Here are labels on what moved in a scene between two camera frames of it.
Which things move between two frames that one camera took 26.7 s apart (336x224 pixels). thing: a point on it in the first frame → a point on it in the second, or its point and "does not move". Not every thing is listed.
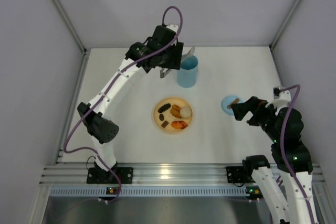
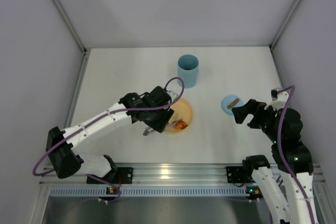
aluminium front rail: x=155 y=174 does not move
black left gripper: x=176 y=56 → x=159 y=119
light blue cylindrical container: x=187 y=75 does not move
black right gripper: x=248 y=108 does not move
